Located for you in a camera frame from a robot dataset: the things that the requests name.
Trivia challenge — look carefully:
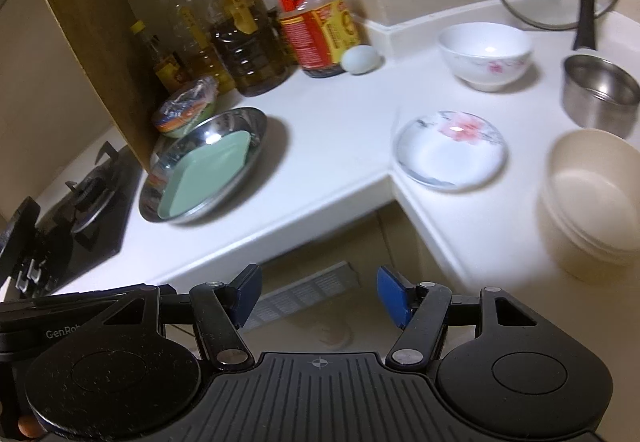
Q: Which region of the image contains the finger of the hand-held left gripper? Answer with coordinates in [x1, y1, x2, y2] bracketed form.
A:
[0, 197, 51, 298]

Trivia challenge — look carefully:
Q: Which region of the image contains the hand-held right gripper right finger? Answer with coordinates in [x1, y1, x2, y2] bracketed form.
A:
[376, 265, 538, 370]

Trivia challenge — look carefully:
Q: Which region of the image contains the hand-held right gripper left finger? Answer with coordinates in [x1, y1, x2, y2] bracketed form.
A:
[102, 265, 263, 369]

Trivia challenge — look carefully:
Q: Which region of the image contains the white floral bowl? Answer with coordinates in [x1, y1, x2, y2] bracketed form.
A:
[437, 22, 534, 93]

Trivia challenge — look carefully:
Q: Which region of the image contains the stainless steel bowl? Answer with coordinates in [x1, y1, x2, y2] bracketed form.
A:
[559, 54, 640, 141]

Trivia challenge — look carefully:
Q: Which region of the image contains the floor vent grille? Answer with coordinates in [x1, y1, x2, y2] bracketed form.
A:
[244, 261, 362, 331]

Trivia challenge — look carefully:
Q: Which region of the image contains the black gas stove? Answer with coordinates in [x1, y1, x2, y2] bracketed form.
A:
[27, 141, 144, 284]

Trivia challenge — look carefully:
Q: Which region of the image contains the green square plate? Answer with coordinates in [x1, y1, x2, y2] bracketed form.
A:
[157, 129, 254, 221]

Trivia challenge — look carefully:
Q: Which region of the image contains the stainless steel plate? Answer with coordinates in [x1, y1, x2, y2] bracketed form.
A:
[138, 107, 269, 226]

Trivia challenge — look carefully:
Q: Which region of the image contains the white floral plate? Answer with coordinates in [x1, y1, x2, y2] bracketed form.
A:
[392, 110, 511, 193]

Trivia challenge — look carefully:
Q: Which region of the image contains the plastic wrapped colourful bowl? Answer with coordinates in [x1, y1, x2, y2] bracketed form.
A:
[152, 76, 221, 139]

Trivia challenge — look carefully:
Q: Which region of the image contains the beige bowl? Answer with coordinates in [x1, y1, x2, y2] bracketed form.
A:
[537, 127, 640, 284]

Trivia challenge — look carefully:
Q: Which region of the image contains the wooden cutting board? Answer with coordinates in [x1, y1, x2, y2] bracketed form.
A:
[19, 0, 157, 173]

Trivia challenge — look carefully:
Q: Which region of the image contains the small dark oil bottle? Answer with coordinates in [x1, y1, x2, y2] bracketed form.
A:
[130, 20, 177, 94]

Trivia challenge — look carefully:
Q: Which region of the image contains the pale egg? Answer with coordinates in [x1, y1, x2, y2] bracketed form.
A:
[341, 45, 384, 74]

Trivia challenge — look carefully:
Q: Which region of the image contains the large dark oil bottle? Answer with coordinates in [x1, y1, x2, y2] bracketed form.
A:
[195, 0, 297, 98]

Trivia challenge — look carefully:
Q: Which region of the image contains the yellow cap oil bottle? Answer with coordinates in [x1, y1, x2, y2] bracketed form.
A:
[165, 0, 236, 94]

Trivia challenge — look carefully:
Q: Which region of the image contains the red handle clear bottle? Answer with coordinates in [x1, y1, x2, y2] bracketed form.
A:
[256, 0, 363, 79]

